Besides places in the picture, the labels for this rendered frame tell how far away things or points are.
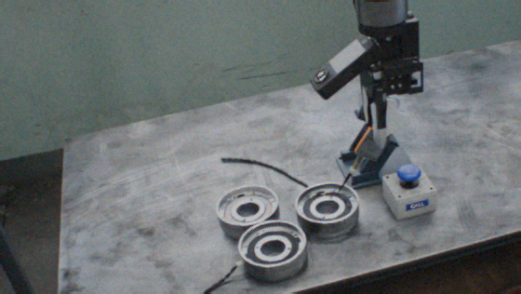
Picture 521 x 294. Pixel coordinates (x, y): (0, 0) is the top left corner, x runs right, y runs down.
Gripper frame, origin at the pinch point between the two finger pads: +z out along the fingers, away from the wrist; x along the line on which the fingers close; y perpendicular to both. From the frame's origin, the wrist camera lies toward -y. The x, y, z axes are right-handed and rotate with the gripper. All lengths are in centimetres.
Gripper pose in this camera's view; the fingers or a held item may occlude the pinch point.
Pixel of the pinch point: (373, 136)
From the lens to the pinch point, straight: 110.3
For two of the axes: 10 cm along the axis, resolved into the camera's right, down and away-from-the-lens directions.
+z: 1.0, 7.9, 6.0
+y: 9.7, -2.1, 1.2
